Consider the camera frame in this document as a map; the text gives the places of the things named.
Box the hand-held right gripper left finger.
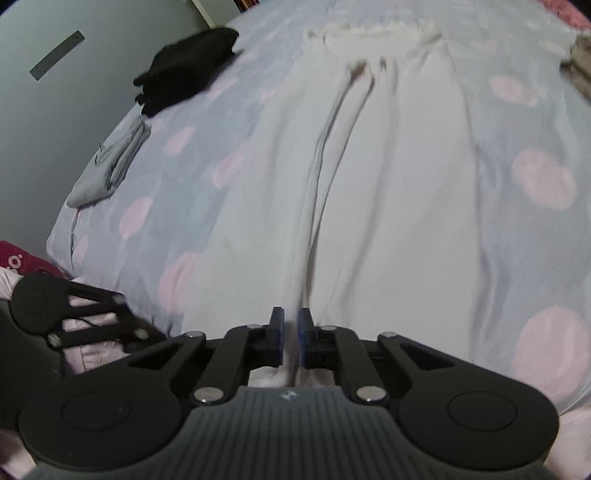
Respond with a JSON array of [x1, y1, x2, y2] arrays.
[[113, 307, 284, 408]]

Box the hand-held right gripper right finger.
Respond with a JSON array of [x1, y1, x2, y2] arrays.
[[298, 308, 462, 407]]

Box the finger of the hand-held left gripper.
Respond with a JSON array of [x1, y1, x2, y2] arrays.
[[48, 281, 160, 350]]

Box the white garment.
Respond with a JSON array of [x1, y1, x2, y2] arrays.
[[180, 21, 509, 388]]

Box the black folded clothes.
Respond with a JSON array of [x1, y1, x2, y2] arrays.
[[133, 28, 240, 117]]

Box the pink bed sheet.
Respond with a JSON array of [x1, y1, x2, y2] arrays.
[[0, 270, 591, 480]]

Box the red printed cloth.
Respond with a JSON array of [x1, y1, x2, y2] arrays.
[[0, 239, 68, 280]]

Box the grey folded garment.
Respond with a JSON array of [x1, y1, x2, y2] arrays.
[[67, 121, 152, 208]]

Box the polka dot blanket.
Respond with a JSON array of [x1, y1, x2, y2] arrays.
[[46, 0, 591, 416]]

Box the white door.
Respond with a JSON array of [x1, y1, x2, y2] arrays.
[[191, 0, 232, 28]]

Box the beige garment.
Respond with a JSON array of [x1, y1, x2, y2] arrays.
[[560, 32, 591, 100]]

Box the grey wall plate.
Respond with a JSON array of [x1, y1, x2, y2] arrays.
[[29, 30, 86, 81]]

